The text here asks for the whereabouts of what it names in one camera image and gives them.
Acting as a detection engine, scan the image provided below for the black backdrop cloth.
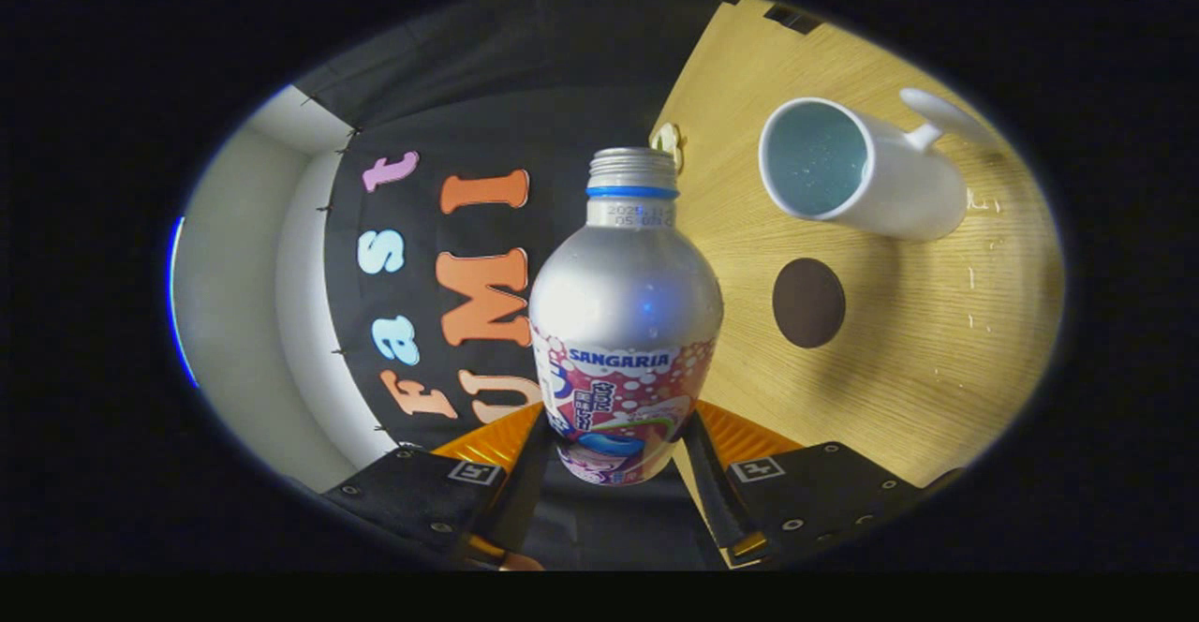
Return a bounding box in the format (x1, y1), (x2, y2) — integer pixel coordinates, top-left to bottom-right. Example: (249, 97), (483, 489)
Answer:
(290, 0), (727, 569)

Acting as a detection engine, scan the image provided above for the white cup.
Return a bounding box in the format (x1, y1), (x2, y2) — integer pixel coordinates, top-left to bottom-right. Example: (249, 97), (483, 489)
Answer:
(758, 88), (1005, 243)

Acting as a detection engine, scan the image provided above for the black block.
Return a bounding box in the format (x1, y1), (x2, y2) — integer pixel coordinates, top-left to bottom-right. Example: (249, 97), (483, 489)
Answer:
(763, 4), (826, 36)

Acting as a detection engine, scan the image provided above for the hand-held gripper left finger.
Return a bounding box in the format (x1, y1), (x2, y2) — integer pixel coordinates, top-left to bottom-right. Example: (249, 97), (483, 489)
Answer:
(318, 402), (554, 571)

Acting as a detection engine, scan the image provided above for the wooden table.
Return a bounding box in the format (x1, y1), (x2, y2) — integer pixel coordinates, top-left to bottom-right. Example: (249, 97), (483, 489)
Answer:
(649, 0), (1066, 567)

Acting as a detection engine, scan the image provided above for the dark brown round coaster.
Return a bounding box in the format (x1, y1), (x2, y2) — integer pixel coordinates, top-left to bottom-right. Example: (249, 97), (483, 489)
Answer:
(772, 258), (847, 349)

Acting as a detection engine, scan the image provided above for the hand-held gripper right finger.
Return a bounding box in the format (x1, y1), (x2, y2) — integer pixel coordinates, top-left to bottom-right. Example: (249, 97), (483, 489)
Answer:
(682, 402), (966, 567)

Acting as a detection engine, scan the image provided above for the silver juice bottle printed label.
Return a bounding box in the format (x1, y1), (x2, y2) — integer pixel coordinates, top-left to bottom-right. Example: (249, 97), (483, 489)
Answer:
(529, 147), (725, 487)

